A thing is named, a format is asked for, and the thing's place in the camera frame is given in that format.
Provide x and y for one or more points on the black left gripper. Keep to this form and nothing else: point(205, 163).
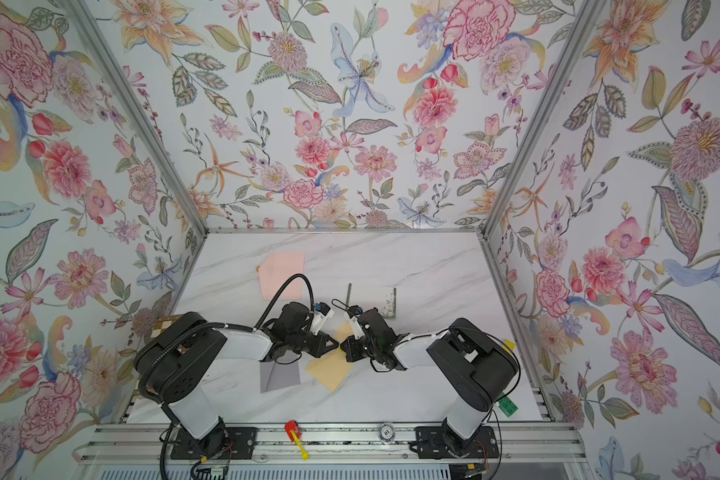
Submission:
point(321, 339)

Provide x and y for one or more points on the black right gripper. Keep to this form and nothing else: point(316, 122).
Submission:
point(351, 349)

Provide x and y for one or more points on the yellow envelope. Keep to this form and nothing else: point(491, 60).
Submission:
point(330, 369)

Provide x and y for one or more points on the grey lavender envelope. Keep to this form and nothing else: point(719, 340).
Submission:
point(279, 375)

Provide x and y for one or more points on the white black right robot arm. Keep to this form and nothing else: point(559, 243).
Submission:
point(480, 368)

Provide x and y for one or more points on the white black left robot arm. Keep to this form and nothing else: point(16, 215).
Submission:
point(172, 366)

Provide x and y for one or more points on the green bordered letter paper underneath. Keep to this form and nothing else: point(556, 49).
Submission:
point(383, 298)

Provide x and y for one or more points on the pink envelope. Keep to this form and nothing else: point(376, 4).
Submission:
point(276, 269)

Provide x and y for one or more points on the round silver knob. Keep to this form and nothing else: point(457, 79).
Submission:
point(387, 433)

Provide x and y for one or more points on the yellow stick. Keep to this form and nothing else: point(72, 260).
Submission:
point(304, 454)

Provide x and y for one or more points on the yellow toy block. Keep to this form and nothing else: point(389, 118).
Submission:
point(509, 345)

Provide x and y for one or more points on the wooden checkered chessboard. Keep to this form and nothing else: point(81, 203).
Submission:
point(163, 324)

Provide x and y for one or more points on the green tag label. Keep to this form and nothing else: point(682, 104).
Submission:
point(507, 406)

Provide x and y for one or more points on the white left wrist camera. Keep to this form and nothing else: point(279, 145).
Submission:
point(322, 313)

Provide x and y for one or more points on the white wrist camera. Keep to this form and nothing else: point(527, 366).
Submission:
point(322, 313)
point(354, 313)

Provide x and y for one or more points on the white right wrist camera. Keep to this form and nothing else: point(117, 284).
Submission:
point(354, 313)

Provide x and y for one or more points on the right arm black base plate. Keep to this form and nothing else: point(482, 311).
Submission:
point(439, 443)

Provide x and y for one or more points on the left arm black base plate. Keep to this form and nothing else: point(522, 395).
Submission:
point(235, 443)

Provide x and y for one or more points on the aluminium front rail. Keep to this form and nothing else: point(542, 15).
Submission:
point(519, 442)

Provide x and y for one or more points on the aluminium corner frame post right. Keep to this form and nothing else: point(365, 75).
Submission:
point(582, 26)

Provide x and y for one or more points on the aluminium corner frame post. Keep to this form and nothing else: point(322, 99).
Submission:
point(113, 73)
point(582, 26)

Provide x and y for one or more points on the aluminium corner frame post left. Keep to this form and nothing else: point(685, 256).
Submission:
point(113, 73)

